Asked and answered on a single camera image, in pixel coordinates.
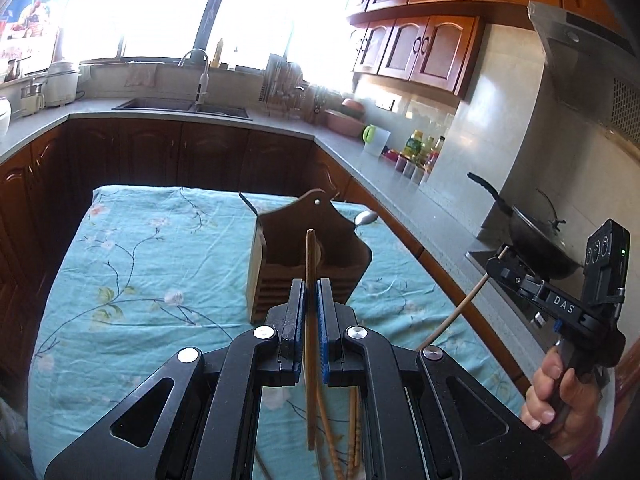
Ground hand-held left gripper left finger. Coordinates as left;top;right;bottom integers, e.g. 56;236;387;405
44;279;307;480

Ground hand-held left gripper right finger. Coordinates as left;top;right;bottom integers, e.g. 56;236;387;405
315;279;572;480

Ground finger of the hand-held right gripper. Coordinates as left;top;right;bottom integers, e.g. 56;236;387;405
484;249;539;292

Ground dark wooden chopstick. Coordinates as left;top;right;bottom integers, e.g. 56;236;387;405
305;229;318;453

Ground light wooden chopstick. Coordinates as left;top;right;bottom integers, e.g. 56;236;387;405
416;245;511;352

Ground wooden utensil holder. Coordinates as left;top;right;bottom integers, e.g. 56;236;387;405
245;189;373;323

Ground person's right forearm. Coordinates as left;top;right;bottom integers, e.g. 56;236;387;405
565;360;632;480

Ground person's right hand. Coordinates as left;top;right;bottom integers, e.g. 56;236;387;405
520;347;607;444

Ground black wok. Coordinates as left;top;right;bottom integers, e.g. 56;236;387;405
467;172;586;281

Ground bamboo chopstick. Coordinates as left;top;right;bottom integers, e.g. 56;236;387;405
316;390;347;480
348;387;362;470

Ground metal spoon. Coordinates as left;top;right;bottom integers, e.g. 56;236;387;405
352;210;380;234

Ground row of seasoning jars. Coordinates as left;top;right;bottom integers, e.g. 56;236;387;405
395;154;432;186

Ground teal floral tablecloth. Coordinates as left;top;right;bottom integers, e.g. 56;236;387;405
27;185;526;480

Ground yellow green bottle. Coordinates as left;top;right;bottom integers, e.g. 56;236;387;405
404;130;425;162

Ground steel range hood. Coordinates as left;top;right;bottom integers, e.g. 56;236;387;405
527;0;640;146

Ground pink basin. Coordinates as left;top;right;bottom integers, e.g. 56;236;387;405
322;99;366;136

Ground wooden base cabinets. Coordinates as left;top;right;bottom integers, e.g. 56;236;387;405
0;117;536;396

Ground metal dish rack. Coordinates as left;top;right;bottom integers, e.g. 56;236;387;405
260;52;306;118

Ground steel kitchen sink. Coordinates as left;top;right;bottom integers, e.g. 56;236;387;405
112;96;253;121

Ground curved steel faucet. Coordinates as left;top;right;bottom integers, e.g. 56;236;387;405
179;49;210;106

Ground white rice cooker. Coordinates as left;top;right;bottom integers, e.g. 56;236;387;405
44;60;82;108

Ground small white blender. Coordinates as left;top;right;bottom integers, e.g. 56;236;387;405
20;80;47;117

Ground kitchen window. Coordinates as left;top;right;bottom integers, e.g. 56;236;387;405
60;0;361;92

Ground white cup with green handle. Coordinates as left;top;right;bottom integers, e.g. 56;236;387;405
362;124;392;157

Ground wooden wall cabinets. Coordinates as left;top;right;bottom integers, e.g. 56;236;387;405
345;0;626;98

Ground fruit and palm wall poster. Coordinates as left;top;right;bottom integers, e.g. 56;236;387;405
0;0;86;81

